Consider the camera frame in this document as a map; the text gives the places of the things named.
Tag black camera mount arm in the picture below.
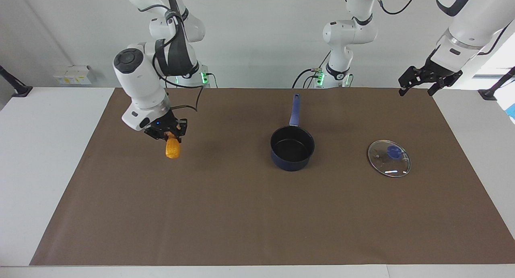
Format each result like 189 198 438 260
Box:
0 65 33 98
478 67 515 101

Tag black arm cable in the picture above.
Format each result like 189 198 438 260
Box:
139 4 204 112
342 0 508 56

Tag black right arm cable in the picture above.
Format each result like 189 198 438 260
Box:
139 4 204 112

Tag glass lid with blue knob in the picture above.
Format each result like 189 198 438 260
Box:
367 140 411 178

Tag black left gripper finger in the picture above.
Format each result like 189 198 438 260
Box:
427 73 457 97
398 66 423 97

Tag yellow toy corn cob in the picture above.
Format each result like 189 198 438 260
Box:
165 133 181 159

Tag dark pot with lavender handle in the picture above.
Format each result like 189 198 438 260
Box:
270 94 315 172

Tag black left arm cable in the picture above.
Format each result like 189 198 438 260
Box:
342 0 508 56

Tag black left base cable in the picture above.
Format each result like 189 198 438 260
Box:
292 68 323 89

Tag brown table mat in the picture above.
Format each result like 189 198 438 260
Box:
29 88 515 266

